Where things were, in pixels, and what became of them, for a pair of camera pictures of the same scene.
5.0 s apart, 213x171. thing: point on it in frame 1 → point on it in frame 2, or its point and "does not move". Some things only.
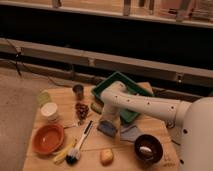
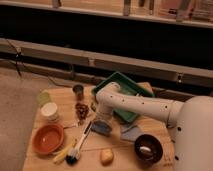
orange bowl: (48, 138) does not move
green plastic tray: (128, 85) does not move
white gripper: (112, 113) → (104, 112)
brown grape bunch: (81, 110) does not move
